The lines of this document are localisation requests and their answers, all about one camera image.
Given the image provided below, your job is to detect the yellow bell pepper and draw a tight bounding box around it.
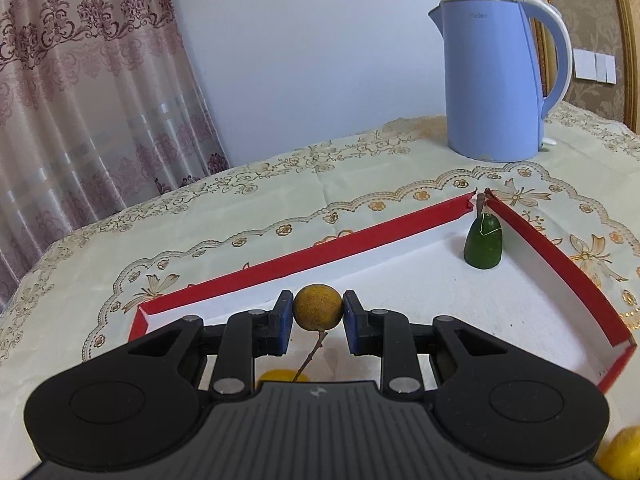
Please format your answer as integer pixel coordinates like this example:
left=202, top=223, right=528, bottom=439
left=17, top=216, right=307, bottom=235
left=594, top=425, right=640, bottom=480

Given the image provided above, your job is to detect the cream embroidered tablecloth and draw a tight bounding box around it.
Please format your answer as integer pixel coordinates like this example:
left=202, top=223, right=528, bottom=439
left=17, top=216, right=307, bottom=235
left=0, top=100, right=640, bottom=413

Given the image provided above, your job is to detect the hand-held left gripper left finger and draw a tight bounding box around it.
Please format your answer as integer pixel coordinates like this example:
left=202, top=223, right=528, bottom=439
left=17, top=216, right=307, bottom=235
left=125, top=290, right=295, bottom=400

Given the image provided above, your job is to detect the white wall switch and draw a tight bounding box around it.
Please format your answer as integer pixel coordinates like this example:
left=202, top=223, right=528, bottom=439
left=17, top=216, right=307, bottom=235
left=572, top=48, right=617, bottom=84

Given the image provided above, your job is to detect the red shallow cardboard box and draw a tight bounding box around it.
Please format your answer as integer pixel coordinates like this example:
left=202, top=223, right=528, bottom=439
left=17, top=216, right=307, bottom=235
left=129, top=187, right=639, bottom=396

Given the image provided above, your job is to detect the brown round fruit with stem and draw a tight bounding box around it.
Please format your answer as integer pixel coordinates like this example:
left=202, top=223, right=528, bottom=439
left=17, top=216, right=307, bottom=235
left=292, top=283, right=345, bottom=384

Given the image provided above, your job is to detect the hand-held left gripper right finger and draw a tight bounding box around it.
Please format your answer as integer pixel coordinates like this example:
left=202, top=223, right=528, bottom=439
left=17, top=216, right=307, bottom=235
left=342, top=290, right=507, bottom=401

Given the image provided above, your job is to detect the pink patterned curtain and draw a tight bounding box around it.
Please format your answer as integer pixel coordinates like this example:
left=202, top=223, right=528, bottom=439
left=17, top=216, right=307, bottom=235
left=0, top=0, right=231, bottom=313

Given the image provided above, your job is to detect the blue electric kettle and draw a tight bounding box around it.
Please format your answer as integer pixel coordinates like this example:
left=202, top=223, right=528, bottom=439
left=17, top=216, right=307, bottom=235
left=427, top=0, right=574, bottom=164

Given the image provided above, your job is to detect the green pear-shaped fruit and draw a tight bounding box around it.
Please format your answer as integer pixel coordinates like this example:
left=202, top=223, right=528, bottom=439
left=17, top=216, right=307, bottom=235
left=463, top=212, right=505, bottom=271

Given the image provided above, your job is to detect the yellow lemon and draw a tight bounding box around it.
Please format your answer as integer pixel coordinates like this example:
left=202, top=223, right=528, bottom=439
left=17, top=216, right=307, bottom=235
left=255, top=368, right=311, bottom=391

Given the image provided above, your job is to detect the gold wall frame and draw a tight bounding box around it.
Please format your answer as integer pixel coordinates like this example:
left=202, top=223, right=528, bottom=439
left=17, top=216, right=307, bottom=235
left=517, top=0, right=640, bottom=135

